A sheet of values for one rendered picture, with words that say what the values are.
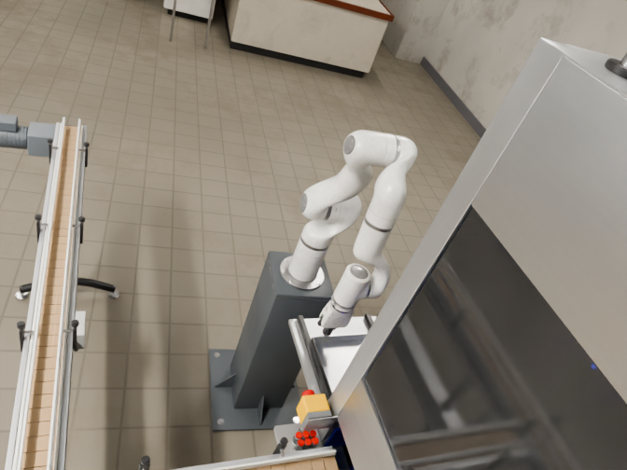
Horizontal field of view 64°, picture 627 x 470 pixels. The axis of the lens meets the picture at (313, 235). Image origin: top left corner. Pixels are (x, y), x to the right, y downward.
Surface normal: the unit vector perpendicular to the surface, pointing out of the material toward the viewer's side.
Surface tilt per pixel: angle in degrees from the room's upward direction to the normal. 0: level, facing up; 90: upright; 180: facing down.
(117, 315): 0
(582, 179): 90
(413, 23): 90
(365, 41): 90
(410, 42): 90
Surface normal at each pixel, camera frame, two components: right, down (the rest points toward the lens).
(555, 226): -0.91, -0.04
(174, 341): 0.29, -0.74
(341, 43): 0.18, 0.66
